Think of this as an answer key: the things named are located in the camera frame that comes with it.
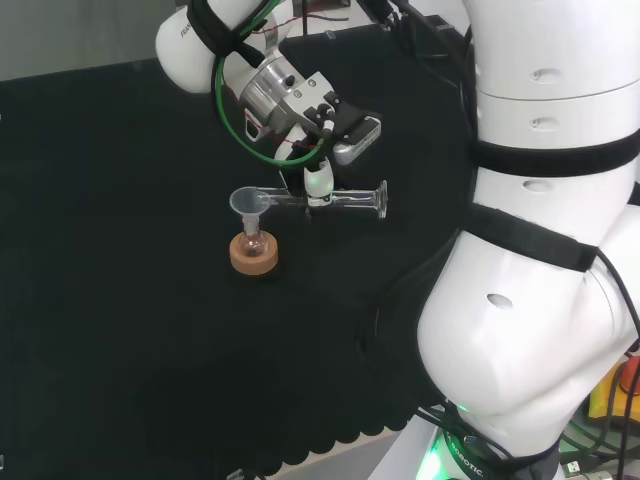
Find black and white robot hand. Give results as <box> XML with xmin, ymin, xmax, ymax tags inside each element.
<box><xmin>242</xmin><ymin>112</ymin><xmax>336</xmax><ymax>217</ymax></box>

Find clear graduated cylinder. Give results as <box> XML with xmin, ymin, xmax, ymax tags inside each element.
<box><xmin>253</xmin><ymin>179</ymin><xmax>390</xmax><ymax>221</ymax></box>

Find round-bottom glass flask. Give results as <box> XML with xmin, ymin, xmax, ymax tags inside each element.
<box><xmin>238</xmin><ymin>222</ymin><xmax>267</xmax><ymax>259</ymax></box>

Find clear plastic funnel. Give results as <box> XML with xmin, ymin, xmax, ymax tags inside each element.
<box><xmin>228</xmin><ymin>186</ymin><xmax>273</xmax><ymax>232</ymax></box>

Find black bench cloth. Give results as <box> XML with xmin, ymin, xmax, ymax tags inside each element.
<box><xmin>0</xmin><ymin>19</ymin><xmax>481</xmax><ymax>476</ymax></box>

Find yellow stop button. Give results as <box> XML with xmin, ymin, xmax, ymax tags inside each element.
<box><xmin>587</xmin><ymin>357</ymin><xmax>640</xmax><ymax>426</ymax></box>

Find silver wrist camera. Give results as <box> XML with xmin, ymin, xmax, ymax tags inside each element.
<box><xmin>331</xmin><ymin>113</ymin><xmax>383</xmax><ymax>166</ymax></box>

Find cork ring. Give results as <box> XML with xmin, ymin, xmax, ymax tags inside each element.
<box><xmin>229</xmin><ymin>233</ymin><xmax>280</xmax><ymax>277</ymax></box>

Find green cable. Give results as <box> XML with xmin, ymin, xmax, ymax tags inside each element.
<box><xmin>212</xmin><ymin>0</ymin><xmax>331</xmax><ymax>169</ymax></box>

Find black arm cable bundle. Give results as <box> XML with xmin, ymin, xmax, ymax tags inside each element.
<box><xmin>359</xmin><ymin>0</ymin><xmax>476</xmax><ymax>91</ymax></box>

